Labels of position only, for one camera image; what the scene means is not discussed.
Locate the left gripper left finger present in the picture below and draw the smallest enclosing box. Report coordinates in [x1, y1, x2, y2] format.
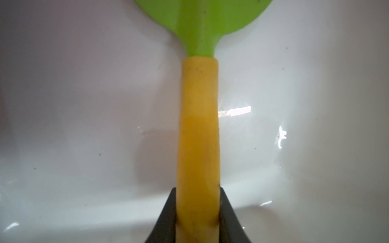
[145, 187, 176, 243]

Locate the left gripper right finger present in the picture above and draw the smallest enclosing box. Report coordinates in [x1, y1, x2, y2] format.
[219, 187, 251, 243]

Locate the white storage tray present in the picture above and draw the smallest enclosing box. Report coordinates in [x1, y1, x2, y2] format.
[1, 1, 389, 243]

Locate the green shovel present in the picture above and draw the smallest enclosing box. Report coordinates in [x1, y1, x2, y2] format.
[137, 1, 269, 243]

